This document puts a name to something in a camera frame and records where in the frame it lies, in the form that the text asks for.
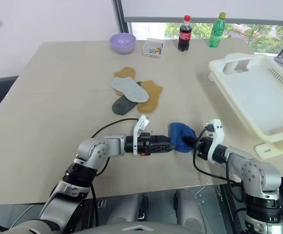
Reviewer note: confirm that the grey robot torso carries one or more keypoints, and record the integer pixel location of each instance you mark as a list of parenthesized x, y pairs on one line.
[(95, 230)]

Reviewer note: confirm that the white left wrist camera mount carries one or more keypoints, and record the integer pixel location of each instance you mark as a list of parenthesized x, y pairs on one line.
[(137, 129)]

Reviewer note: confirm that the clear plastic small container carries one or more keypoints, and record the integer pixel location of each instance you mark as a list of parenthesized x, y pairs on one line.
[(153, 48)]

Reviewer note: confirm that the white plastic basket tray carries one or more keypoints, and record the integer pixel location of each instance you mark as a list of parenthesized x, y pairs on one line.
[(253, 97)]

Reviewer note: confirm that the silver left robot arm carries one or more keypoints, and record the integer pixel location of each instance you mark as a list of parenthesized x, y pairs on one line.
[(92, 148)]

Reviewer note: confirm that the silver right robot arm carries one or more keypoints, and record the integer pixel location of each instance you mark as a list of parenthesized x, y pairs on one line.
[(255, 170)]

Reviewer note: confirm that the green bottle with yellow cap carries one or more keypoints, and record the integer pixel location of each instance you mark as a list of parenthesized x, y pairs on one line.
[(216, 34)]

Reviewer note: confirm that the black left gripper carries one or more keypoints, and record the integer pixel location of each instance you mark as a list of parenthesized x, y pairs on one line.
[(145, 145)]

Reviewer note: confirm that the cola bottle with red cap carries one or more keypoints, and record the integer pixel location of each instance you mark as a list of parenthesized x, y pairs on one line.
[(184, 36)]

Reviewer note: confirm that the blue sock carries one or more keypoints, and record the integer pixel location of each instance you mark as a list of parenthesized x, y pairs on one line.
[(177, 136)]

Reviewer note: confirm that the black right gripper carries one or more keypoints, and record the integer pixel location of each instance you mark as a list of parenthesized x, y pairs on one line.
[(204, 148)]

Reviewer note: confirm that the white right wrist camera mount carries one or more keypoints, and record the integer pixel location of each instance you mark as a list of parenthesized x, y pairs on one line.
[(216, 136)]

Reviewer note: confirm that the mustard yellow sock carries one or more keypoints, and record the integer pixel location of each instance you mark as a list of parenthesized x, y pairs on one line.
[(126, 72), (151, 97)]

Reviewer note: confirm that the light grey sock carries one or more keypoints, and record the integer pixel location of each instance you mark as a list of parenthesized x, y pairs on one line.
[(129, 89)]

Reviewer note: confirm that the dark window frame post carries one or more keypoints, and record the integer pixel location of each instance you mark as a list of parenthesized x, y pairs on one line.
[(121, 19)]

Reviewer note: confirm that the dark green sock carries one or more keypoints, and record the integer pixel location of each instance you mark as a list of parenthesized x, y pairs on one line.
[(121, 106)]

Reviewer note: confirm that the white roller blind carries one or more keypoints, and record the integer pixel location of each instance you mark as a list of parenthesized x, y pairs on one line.
[(180, 7)]

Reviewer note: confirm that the purple plastic bowl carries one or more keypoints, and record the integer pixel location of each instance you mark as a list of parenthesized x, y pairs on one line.
[(122, 45)]

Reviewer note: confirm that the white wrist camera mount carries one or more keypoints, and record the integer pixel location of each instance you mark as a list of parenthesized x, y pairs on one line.
[(137, 129), (216, 136)]

